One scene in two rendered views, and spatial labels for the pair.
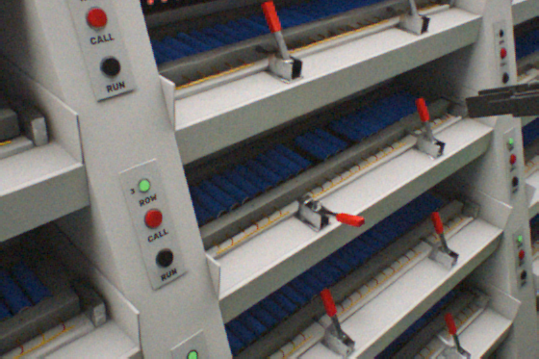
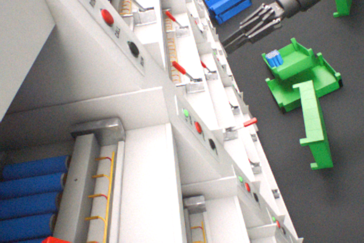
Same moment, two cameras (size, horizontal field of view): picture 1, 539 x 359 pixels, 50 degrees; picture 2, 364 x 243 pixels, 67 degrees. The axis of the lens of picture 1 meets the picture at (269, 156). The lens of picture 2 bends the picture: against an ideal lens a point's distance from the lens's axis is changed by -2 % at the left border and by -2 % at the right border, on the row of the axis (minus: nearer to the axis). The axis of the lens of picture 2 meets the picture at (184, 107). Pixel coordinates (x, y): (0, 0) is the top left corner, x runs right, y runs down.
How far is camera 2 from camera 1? 0.47 m
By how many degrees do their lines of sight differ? 35
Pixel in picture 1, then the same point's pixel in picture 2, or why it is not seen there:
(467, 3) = (177, 10)
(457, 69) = not seen: hidden behind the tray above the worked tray
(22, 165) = (222, 223)
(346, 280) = not seen: hidden behind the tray
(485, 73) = (198, 34)
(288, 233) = (232, 148)
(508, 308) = (244, 110)
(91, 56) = (208, 147)
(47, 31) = (201, 153)
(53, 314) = not seen: outside the picture
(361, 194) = (223, 111)
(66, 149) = (219, 197)
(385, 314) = (248, 145)
